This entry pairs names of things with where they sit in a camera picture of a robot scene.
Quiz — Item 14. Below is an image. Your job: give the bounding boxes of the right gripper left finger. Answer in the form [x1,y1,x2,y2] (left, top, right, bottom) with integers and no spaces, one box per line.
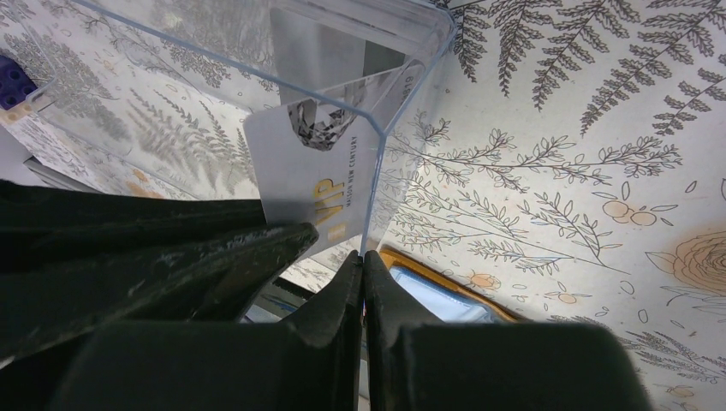
[49,252,363,410]

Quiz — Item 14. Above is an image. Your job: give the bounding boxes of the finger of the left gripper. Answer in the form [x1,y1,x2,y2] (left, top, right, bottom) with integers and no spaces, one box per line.
[1,180,266,272]
[1,223,318,360]

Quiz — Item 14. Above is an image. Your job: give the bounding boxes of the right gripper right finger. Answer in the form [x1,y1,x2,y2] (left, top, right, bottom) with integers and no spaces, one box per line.
[363,251,651,410]

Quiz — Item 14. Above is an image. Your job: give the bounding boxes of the white VIP credit card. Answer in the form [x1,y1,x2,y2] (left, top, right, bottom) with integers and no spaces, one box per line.
[243,60,425,257]

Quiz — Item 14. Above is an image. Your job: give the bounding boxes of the clear plastic box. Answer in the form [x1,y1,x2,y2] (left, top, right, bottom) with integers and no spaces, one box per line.
[20,1,455,251]

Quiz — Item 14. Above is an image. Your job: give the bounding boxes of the small purple object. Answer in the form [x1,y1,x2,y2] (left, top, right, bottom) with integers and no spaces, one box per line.
[0,55,38,110]

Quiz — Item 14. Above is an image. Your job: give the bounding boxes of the floral tablecloth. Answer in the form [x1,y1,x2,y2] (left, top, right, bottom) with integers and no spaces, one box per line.
[1,1,725,410]

